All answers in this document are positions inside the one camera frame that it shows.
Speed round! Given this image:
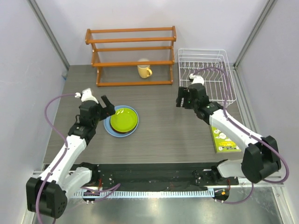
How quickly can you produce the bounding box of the green plate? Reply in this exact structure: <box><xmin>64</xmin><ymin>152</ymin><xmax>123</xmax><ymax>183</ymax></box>
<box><xmin>110</xmin><ymin>108</ymin><xmax>138</xmax><ymax>132</ymax></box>

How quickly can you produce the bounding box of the brown yellow plate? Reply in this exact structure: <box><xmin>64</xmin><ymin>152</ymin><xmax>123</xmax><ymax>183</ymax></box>
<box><xmin>111</xmin><ymin>127</ymin><xmax>136</xmax><ymax>134</ymax></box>

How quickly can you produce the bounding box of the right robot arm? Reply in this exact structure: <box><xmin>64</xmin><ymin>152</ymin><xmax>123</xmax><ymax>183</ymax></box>
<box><xmin>176</xmin><ymin>84</ymin><xmax>281</xmax><ymax>184</ymax></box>

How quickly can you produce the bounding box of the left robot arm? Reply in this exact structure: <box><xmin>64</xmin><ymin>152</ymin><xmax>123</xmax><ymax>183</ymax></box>
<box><xmin>26</xmin><ymin>89</ymin><xmax>115</xmax><ymax>222</ymax></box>

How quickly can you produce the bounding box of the orange wooden shelf rack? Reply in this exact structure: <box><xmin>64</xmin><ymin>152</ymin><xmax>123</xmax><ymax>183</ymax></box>
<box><xmin>85</xmin><ymin>26</ymin><xmax>177</xmax><ymax>87</ymax></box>

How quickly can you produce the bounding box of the yellow ceramic mug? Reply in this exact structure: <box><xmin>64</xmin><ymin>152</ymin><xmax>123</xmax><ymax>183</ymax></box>
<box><xmin>137</xmin><ymin>65</ymin><xmax>153</xmax><ymax>79</ymax></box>

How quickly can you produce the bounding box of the green booklet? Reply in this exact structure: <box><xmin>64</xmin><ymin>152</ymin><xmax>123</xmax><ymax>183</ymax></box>
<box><xmin>211</xmin><ymin>126</ymin><xmax>241</xmax><ymax>154</ymax></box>

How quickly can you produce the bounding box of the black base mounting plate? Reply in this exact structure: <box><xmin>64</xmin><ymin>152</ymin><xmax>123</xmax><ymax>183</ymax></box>
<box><xmin>85</xmin><ymin>162</ymin><xmax>239</xmax><ymax>192</ymax></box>

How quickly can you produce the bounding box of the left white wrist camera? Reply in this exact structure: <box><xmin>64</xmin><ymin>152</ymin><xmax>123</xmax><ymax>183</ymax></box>
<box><xmin>75</xmin><ymin>88</ymin><xmax>99</xmax><ymax>104</ymax></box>

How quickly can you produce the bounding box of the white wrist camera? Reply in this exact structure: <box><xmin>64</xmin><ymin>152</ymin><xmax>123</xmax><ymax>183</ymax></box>
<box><xmin>189</xmin><ymin>73</ymin><xmax>205</xmax><ymax>85</ymax></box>
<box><xmin>75</xmin><ymin>88</ymin><xmax>99</xmax><ymax>104</ymax></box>

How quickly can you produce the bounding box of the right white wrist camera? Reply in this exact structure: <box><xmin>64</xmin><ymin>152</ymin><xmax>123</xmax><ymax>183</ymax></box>
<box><xmin>189</xmin><ymin>73</ymin><xmax>205</xmax><ymax>85</ymax></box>

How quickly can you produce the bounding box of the white wire dish rack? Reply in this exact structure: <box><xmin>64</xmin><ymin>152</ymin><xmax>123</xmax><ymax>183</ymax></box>
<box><xmin>178</xmin><ymin>49</ymin><xmax>236</xmax><ymax>106</ymax></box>

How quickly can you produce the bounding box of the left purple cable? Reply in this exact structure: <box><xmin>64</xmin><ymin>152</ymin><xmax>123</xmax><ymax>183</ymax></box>
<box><xmin>35</xmin><ymin>93</ymin><xmax>121</xmax><ymax>224</ymax></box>

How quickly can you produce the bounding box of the white slotted cable duct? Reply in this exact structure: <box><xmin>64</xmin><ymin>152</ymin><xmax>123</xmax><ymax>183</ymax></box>
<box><xmin>69</xmin><ymin>189</ymin><xmax>214</xmax><ymax>200</ymax></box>

